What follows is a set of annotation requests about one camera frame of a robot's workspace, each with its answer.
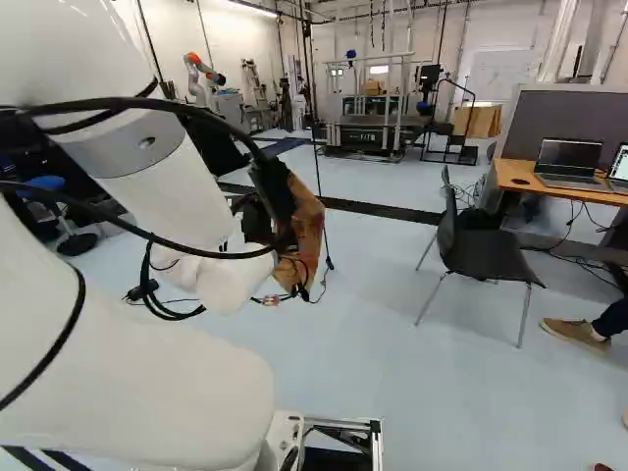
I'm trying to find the black chair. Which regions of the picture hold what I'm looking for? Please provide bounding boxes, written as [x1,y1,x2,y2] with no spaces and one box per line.
[414,165,548,350]

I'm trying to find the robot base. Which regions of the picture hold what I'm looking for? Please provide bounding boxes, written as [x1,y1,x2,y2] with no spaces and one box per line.
[264,410,384,471]

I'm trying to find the blue stool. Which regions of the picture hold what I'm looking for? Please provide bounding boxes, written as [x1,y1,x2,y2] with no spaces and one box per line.
[14,175,100,257]

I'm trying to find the grey partition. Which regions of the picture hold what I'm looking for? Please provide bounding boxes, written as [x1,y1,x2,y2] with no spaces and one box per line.
[499,82,628,163]

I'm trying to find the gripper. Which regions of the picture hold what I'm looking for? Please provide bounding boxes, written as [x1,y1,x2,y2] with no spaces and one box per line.
[240,157,295,249]

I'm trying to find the person's legs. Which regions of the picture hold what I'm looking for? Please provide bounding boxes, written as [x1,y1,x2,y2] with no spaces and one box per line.
[540,293,628,358]

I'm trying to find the thin black pole stand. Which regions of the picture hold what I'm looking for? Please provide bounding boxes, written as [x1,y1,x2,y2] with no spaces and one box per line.
[310,121,338,271]

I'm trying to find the wooden desk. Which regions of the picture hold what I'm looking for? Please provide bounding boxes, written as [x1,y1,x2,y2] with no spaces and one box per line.
[493,156,628,269]

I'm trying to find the treadmill rig with white rails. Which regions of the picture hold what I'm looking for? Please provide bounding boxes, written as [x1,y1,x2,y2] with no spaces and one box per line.
[321,50,419,159]

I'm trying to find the grey open laptop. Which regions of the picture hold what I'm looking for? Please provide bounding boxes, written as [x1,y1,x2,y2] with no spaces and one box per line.
[605,141,628,194]
[533,137,610,192]

